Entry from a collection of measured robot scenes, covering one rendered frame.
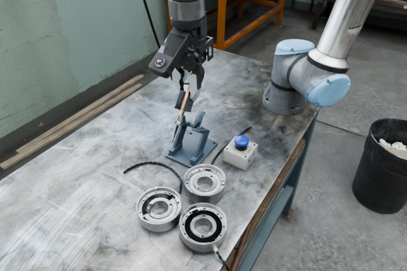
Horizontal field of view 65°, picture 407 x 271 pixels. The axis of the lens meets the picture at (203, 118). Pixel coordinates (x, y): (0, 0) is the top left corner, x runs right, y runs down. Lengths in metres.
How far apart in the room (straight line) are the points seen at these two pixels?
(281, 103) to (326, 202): 0.98
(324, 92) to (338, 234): 1.06
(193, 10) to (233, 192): 0.45
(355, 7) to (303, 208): 1.24
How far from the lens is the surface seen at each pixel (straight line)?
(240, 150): 0.87
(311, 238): 1.79
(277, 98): 1.08
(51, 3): 2.31
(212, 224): 0.74
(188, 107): 0.79
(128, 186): 0.86
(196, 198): 0.78
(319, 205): 1.92
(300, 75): 0.96
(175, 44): 0.69
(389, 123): 1.96
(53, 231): 0.83
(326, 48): 0.92
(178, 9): 0.67
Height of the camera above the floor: 1.44
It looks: 37 degrees down
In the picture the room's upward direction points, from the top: 1 degrees clockwise
